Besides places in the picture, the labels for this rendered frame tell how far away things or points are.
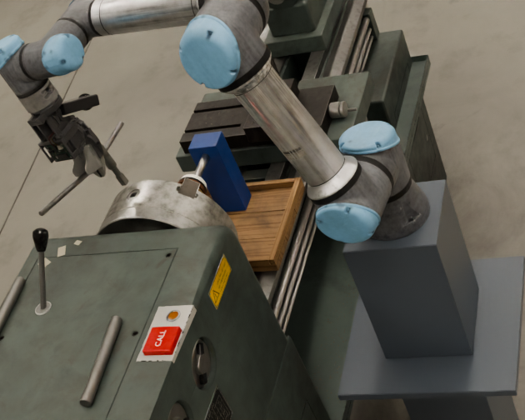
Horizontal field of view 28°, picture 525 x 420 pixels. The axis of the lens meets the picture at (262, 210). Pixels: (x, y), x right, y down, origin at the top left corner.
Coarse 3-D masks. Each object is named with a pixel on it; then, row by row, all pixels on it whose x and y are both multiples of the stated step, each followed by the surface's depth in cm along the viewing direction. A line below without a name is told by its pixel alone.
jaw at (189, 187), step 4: (184, 180) 239; (188, 180) 240; (184, 184) 238; (188, 184) 239; (192, 184) 239; (196, 184) 239; (180, 188) 235; (184, 188) 236; (188, 188) 236; (192, 188) 238; (196, 188) 239; (180, 192) 235; (184, 192) 235; (188, 192) 235; (192, 192) 236; (196, 192) 236; (188, 196) 235; (192, 196) 235; (196, 196) 235
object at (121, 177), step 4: (104, 148) 227; (104, 152) 227; (108, 152) 229; (104, 156) 228; (108, 156) 228; (108, 160) 228; (112, 160) 229; (108, 164) 229; (112, 164) 229; (116, 164) 230; (108, 168) 230; (112, 168) 230; (116, 168) 231; (116, 172) 231; (120, 172) 232; (116, 176) 232; (120, 176) 231; (124, 176) 233; (120, 180) 232; (124, 180) 232; (124, 184) 233
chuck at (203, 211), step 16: (128, 192) 237; (144, 192) 234; (160, 192) 233; (176, 192) 233; (112, 208) 237; (160, 208) 230; (176, 208) 230; (192, 208) 232; (208, 208) 234; (208, 224) 232; (224, 224) 237
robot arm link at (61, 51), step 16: (48, 32) 205; (64, 32) 204; (80, 32) 207; (32, 48) 203; (48, 48) 200; (64, 48) 200; (80, 48) 204; (32, 64) 203; (48, 64) 201; (64, 64) 200; (80, 64) 203
